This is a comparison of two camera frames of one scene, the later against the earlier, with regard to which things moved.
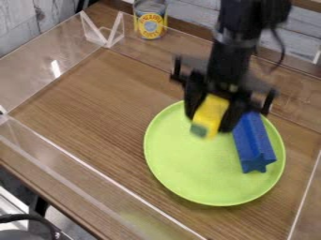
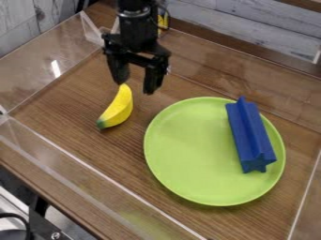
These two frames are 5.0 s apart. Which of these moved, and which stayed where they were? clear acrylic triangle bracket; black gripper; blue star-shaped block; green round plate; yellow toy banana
Moved: yellow toy banana; black gripper
Stayed: green round plate; clear acrylic triangle bracket; blue star-shaped block
